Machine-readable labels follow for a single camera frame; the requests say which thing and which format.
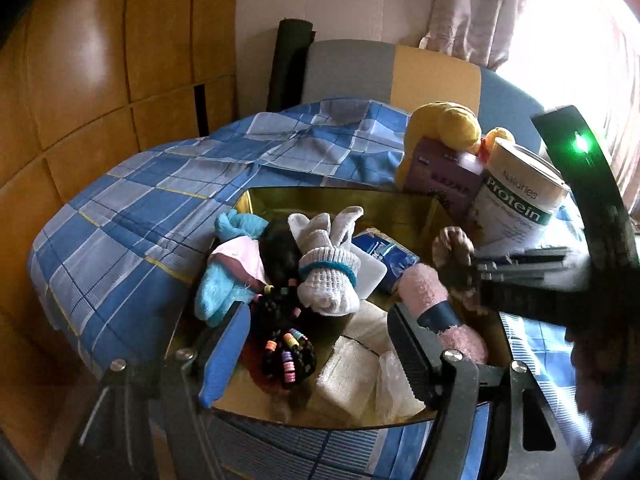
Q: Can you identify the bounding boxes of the white tin can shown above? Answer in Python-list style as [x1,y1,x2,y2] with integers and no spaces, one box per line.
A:
[460,139,572,261]

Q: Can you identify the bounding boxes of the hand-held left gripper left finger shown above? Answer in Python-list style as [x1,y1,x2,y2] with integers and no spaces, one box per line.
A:
[60,302,253,480]

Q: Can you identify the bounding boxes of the gold tray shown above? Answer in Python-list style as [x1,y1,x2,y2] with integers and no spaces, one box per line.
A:
[165,187,516,431]

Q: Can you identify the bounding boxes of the white towel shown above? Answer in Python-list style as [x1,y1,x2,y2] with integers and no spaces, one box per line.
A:
[306,337,380,417]
[342,305,396,356]

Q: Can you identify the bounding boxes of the white sponge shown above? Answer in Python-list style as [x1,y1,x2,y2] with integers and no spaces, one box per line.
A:
[357,252,388,298]

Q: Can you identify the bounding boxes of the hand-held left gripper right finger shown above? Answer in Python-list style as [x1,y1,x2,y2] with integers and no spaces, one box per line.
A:
[387,304,581,480]

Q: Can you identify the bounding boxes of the pink cloth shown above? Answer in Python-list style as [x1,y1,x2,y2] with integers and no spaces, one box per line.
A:
[207,237,268,291]

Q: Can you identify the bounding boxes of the window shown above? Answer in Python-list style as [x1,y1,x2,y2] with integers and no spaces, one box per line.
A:
[500,0,631,126]

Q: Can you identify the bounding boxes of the pink fuzzy sock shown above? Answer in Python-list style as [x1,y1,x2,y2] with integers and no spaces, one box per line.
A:
[397,262,490,363]

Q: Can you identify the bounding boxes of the blue plaid bedsheet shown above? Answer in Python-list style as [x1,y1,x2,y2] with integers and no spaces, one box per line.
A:
[27,97,601,480]

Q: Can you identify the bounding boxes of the brown scrunchie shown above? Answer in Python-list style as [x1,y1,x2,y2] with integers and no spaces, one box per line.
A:
[432,226,493,318]

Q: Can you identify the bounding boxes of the white knit gloves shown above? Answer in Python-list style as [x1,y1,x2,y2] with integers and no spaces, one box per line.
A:
[287,206,365,317]

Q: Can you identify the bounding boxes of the blue tissue packet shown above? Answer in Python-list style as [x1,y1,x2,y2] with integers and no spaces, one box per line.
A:
[350,230,420,293]

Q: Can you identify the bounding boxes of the black fur piece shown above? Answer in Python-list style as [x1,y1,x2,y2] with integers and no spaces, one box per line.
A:
[257,220,306,301]

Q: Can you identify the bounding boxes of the purple box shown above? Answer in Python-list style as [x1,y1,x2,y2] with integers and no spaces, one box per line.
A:
[397,135,486,221]

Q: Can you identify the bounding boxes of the beaded hair ties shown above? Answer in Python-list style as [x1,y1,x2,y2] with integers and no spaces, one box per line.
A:
[252,285,317,391]

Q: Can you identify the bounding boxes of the red cloth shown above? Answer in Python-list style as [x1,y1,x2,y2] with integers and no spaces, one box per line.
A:
[240,340,286,396]

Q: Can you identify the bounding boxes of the wooden wardrobe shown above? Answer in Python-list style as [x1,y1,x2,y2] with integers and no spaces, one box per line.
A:
[0,0,241,361]

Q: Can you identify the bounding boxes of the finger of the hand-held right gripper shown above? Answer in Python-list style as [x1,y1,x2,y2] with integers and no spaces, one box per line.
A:
[440,265,547,303]
[475,246,571,273]

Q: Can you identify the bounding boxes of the dark rolled mat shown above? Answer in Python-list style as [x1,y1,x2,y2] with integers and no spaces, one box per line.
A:
[266,19,317,113]

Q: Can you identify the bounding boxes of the grey yellow blue headboard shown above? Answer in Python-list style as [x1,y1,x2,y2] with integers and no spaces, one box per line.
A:
[300,39,546,133]

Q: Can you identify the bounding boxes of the yellow plush toy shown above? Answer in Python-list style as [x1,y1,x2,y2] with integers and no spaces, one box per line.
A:
[404,101,516,161]

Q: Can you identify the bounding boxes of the teal gloves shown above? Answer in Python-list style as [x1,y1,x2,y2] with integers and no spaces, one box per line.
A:
[195,210,271,326]

